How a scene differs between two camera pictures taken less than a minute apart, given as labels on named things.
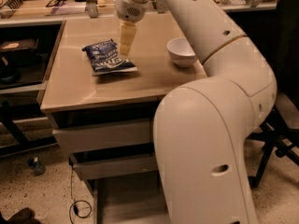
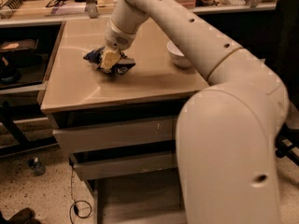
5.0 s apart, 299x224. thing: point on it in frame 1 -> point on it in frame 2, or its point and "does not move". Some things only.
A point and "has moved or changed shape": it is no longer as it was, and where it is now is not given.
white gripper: x=130 y=9 -> x=119 y=38
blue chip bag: x=105 y=59 has moved or changed shape
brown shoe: x=24 y=216 does not move
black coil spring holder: x=14 y=2 does not move
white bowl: x=180 y=52 does not move
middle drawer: x=96 y=165 does not move
